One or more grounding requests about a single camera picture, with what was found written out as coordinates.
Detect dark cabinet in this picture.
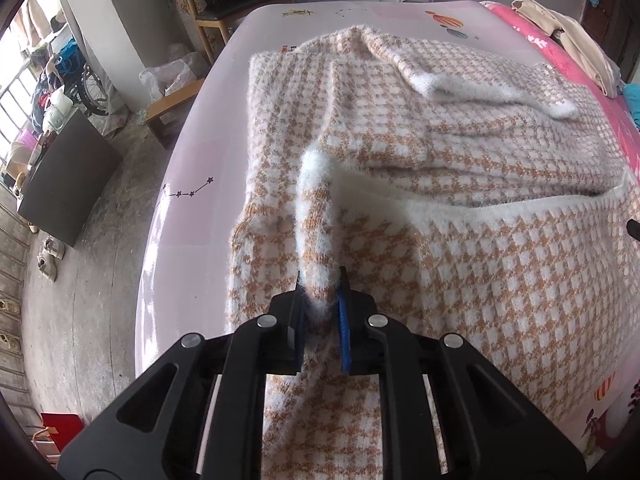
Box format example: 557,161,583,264
17,109,123,248

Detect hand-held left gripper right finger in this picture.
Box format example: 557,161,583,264
337,266,586,480

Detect pink floral blanket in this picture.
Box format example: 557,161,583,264
482,1,640,141

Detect wheelchair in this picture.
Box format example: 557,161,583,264
55,37,113,117

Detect teal cloth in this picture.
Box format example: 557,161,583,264
624,82,640,133

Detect red box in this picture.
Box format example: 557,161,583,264
40,412,83,453

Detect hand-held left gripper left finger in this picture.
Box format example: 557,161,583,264
57,270,306,480

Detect wooden chair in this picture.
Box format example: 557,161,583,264
177,0,299,61

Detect metal railing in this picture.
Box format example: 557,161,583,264
0,67,51,196

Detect clear plastic bag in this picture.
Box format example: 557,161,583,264
139,42,207,101

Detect wooden stool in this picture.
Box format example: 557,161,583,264
145,77,206,150

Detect hanging beige clothes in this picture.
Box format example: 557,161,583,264
17,0,68,43

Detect beige garment pile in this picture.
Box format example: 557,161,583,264
511,0,623,98

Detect dark wooden door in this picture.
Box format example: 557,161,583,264
580,0,631,81

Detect lilac printed bed sheet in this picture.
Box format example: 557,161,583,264
134,0,640,461

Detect beige white houndstooth coat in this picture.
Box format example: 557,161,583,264
227,25,640,480

